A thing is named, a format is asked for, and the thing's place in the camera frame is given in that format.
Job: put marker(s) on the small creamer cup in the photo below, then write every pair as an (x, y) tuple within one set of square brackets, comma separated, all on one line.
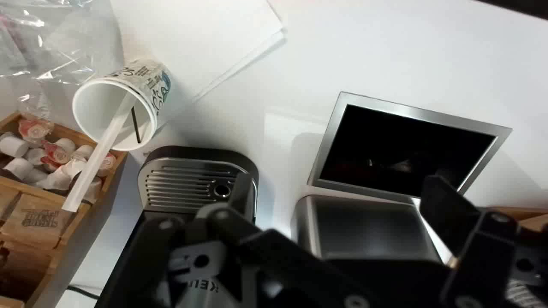
[(20, 167), (32, 130), (64, 145), (13, 145), (58, 177)]

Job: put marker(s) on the wooden condiment organizer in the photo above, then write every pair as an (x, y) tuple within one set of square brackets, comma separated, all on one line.
[(35, 266)]

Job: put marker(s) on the stainless steel trash bin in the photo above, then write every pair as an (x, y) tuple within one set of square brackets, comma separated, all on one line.
[(366, 227)]

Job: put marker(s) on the steel framed counter opening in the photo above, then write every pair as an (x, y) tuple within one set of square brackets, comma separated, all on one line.
[(400, 147)]

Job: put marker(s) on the clear plastic zip bag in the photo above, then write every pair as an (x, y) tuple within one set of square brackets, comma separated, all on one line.
[(52, 39)]

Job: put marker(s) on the brown sugar packet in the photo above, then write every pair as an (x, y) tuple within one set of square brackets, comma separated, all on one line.
[(35, 219)]

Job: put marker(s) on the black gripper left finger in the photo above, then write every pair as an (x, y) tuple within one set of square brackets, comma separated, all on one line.
[(148, 256)]

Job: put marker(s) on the thin black stir stick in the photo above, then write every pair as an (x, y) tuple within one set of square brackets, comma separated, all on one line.
[(136, 124)]

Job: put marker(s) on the white stir stick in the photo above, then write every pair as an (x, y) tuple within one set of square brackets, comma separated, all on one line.
[(97, 154)]

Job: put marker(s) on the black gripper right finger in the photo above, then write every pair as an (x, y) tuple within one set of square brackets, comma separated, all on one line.
[(486, 256)]

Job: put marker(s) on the printed paper cup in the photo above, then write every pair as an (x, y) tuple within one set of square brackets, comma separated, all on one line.
[(123, 102)]

